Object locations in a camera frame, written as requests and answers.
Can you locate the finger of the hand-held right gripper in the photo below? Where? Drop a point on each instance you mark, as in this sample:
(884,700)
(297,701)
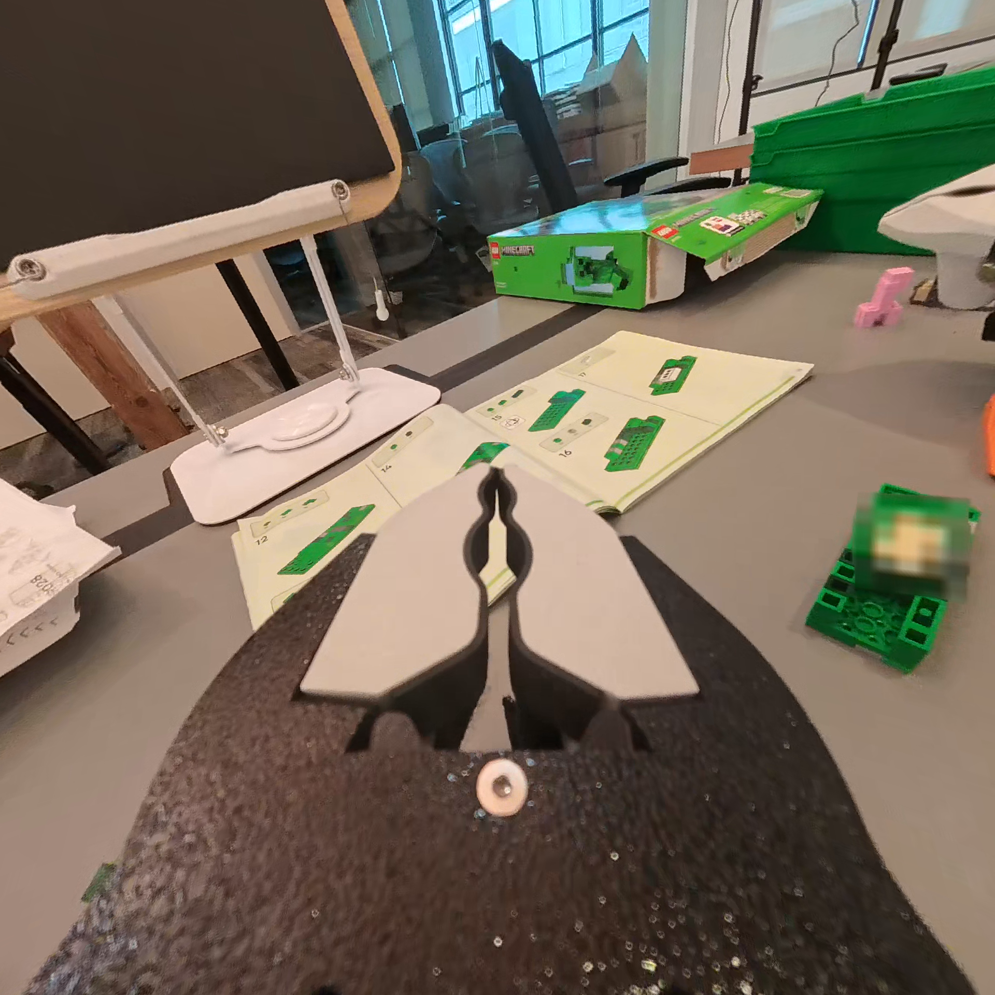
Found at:
(956,225)

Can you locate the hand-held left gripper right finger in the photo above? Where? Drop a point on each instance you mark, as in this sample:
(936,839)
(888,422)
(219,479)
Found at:
(598,614)

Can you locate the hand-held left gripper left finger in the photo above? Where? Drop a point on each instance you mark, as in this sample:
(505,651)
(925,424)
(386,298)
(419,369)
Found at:
(404,606)

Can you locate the orange plastic piece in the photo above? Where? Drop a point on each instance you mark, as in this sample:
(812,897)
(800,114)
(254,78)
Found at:
(989,435)

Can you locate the small brown brick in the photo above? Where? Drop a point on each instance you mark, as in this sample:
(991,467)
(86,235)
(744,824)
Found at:
(923,291)

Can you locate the pink brick figure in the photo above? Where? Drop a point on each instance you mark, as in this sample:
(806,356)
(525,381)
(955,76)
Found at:
(882,303)

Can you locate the green plastic storage crate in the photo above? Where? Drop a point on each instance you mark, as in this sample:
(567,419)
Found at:
(855,171)

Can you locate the black tripod stand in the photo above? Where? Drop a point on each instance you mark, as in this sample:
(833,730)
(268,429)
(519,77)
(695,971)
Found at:
(752,62)
(886,47)

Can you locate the white folding stand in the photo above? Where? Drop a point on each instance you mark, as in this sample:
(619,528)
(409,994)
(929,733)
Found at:
(311,420)

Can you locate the building instruction booklet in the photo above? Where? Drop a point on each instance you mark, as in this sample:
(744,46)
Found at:
(699,389)

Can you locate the green brick base assembly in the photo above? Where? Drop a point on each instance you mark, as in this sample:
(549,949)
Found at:
(863,622)

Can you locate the black office chair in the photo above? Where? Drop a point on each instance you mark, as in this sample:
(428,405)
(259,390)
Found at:
(645,172)
(521,101)

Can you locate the green toy set box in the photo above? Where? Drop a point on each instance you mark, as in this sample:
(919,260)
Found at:
(544,268)

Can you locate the white printed paper bag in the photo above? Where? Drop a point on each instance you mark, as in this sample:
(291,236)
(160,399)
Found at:
(39,567)

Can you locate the cardboard box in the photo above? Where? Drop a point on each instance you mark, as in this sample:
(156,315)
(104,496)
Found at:
(614,85)

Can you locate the wooden table leg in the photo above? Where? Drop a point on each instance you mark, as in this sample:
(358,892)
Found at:
(109,373)

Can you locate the grey mesh office chair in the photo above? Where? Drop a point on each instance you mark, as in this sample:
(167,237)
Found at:
(482,171)

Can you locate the black board with wooden rim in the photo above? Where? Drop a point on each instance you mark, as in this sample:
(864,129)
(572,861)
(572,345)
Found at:
(155,93)

